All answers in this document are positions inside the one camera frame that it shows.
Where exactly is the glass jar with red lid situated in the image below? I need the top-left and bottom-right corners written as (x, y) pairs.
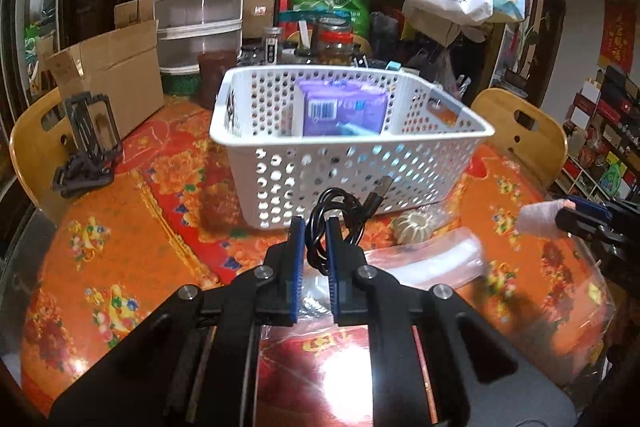
top-left (312, 18), bottom-right (357, 65)

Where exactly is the white work gloves bundle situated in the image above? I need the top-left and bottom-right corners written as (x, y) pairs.
top-left (517, 201), bottom-right (576, 238)

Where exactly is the wooden chair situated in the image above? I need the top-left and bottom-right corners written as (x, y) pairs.
top-left (10, 87), bottom-right (81, 212)
top-left (470, 88), bottom-right (568, 190)

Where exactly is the black usb cable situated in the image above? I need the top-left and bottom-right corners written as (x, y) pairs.
top-left (305, 176), bottom-right (393, 275)

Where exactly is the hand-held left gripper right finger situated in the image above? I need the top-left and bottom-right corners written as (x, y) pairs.
top-left (326, 217), bottom-right (576, 427)

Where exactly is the purple tissue pack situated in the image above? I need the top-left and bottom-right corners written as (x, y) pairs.
top-left (295, 77), bottom-right (391, 138)

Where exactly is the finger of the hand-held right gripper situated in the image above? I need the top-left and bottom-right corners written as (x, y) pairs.
top-left (555, 208), bottom-right (617, 242)
top-left (567, 196), bottom-right (613, 215)

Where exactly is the glass door cabinet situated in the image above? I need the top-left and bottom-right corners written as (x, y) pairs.
top-left (0, 0), bottom-right (76, 108)

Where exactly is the black phone stand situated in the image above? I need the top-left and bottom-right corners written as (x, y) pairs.
top-left (52, 92), bottom-right (123, 198)

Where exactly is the open cardboard box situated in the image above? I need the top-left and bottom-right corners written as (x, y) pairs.
top-left (45, 21), bottom-right (166, 142)

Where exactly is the shelf of boxes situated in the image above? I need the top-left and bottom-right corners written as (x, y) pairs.
top-left (555, 67), bottom-right (640, 202)

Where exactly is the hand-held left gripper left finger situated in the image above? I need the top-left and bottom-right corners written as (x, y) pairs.
top-left (50, 216), bottom-right (307, 427)

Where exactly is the red wall poster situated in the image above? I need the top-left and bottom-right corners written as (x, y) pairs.
top-left (599, 0), bottom-right (640, 72)

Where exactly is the small dark bottle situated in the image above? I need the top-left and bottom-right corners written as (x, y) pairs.
top-left (262, 27), bottom-right (284, 65)

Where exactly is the clear plastic bag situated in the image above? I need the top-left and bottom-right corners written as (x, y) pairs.
top-left (300, 227), bottom-right (491, 308)

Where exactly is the brown cardboard box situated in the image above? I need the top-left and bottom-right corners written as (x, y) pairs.
top-left (242, 0), bottom-right (278, 40)

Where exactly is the red printed tablecloth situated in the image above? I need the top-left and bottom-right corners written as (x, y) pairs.
top-left (20, 94), bottom-right (616, 427)

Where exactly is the white perforated plastic basket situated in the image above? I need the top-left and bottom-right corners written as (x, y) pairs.
top-left (209, 64), bottom-right (496, 230)

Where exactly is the dark red cup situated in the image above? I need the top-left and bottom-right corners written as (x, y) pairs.
top-left (196, 50), bottom-right (238, 110)

